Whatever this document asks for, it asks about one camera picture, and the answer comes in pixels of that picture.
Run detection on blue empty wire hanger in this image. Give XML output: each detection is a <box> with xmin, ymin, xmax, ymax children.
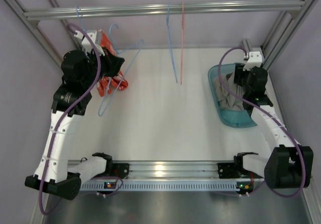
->
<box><xmin>166</xmin><ymin>4</ymin><xmax>178</xmax><ymax>83</ymax></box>

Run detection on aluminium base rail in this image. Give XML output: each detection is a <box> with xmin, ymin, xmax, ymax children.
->
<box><xmin>80</xmin><ymin>161</ymin><xmax>263</xmax><ymax>194</ymax></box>

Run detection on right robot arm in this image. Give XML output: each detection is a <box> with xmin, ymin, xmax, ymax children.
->
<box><xmin>215</xmin><ymin>63</ymin><xmax>313</xmax><ymax>190</ymax></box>

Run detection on blue hanger with grey trousers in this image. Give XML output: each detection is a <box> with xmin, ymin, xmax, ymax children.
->
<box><xmin>96</xmin><ymin>24</ymin><xmax>144</xmax><ymax>117</ymax></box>

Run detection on teal plastic bin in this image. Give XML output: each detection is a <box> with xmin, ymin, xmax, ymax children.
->
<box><xmin>208</xmin><ymin>65</ymin><xmax>256</xmax><ymax>128</ymax></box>

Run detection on aluminium hanging rail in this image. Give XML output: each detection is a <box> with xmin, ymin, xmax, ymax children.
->
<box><xmin>24</xmin><ymin>0</ymin><xmax>305</xmax><ymax>21</ymax></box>

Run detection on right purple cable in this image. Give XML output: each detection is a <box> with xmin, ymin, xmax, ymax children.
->
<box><xmin>217</xmin><ymin>46</ymin><xmax>307</xmax><ymax>197</ymax></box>

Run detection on purple cable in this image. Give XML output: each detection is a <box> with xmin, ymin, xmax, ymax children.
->
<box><xmin>39</xmin><ymin>23</ymin><xmax>102</xmax><ymax>215</ymax></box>
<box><xmin>217</xmin><ymin>46</ymin><xmax>307</xmax><ymax>197</ymax></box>

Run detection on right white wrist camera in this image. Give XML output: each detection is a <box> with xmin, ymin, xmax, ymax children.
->
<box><xmin>243</xmin><ymin>51</ymin><xmax>263</xmax><ymax>71</ymax></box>

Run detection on aluminium frame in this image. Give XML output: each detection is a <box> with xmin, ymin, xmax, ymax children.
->
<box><xmin>1</xmin><ymin>0</ymin><xmax>320</xmax><ymax>223</ymax></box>

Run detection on blue hanger with red trousers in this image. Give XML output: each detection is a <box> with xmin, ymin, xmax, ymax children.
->
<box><xmin>75</xmin><ymin>6</ymin><xmax>87</xmax><ymax>32</ymax></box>

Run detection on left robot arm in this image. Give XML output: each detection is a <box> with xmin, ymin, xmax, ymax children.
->
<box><xmin>25</xmin><ymin>48</ymin><xmax>125</xmax><ymax>200</ymax></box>

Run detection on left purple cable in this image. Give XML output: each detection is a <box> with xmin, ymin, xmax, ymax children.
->
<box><xmin>39</xmin><ymin>23</ymin><xmax>102</xmax><ymax>215</ymax></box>

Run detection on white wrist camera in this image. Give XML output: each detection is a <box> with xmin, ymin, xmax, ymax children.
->
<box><xmin>74</xmin><ymin>30</ymin><xmax>105</xmax><ymax>56</ymax></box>
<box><xmin>243</xmin><ymin>51</ymin><xmax>263</xmax><ymax>71</ymax></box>

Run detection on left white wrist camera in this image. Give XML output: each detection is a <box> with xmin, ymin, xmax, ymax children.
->
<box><xmin>74</xmin><ymin>30</ymin><xmax>105</xmax><ymax>56</ymax></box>

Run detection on grey trousers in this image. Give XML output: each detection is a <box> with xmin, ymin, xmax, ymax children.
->
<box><xmin>213</xmin><ymin>72</ymin><xmax>245</xmax><ymax>111</ymax></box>

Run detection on pink wire hanger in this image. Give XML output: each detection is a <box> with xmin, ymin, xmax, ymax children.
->
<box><xmin>180</xmin><ymin>2</ymin><xmax>185</xmax><ymax>85</ymax></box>

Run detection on red white trousers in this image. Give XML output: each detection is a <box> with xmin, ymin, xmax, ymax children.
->
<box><xmin>96</xmin><ymin>30</ymin><xmax>123</xmax><ymax>97</ymax></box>

